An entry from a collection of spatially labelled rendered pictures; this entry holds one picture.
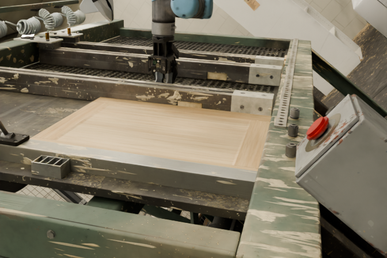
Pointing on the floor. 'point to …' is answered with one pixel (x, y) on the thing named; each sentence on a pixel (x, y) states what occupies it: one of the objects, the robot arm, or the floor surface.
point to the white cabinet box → (279, 15)
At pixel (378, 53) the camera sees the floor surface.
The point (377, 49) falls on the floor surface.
